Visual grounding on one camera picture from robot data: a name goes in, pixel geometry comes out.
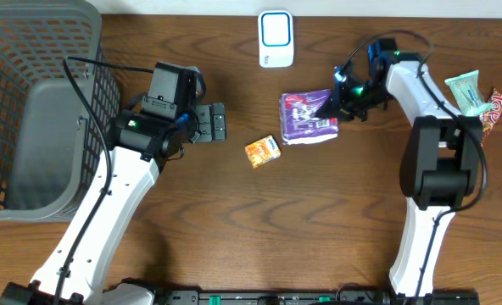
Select purple pink tissue pack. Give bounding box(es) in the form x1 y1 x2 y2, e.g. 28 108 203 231
280 89 338 145

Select orange juice carton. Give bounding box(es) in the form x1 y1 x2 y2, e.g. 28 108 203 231
244 136 282 169

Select teal white snack packet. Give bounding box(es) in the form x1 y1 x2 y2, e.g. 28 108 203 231
444 70 492 116

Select red chocolate bar wrapper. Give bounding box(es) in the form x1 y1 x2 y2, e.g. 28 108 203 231
479 88 502 142

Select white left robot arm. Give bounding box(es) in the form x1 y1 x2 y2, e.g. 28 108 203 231
0 103 226 305

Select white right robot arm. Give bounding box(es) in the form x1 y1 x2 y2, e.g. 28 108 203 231
315 30 488 304

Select grey plastic basket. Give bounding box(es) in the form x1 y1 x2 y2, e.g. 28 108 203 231
0 1 120 222

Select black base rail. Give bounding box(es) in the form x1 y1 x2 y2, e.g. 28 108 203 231
102 277 482 305

